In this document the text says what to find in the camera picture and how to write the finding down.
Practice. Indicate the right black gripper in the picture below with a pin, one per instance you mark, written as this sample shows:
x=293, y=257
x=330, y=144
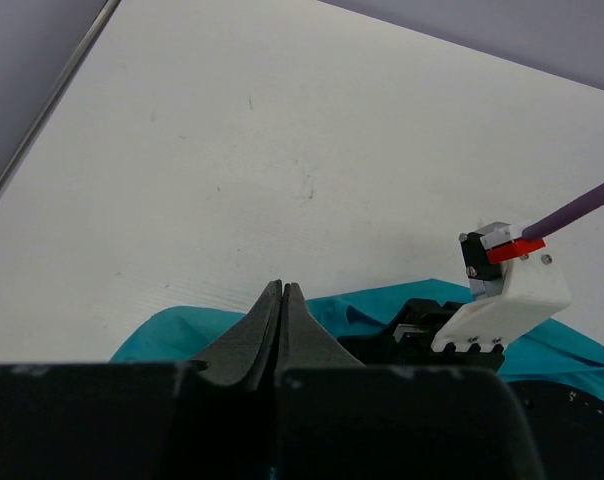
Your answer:
x=406, y=340

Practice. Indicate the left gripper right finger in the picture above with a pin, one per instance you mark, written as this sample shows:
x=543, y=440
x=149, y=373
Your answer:
x=303, y=342

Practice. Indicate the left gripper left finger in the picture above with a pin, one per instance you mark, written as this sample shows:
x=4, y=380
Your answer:
x=238, y=359

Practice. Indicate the teal t-shirt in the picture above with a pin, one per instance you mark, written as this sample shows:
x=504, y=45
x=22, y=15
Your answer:
x=179, y=332

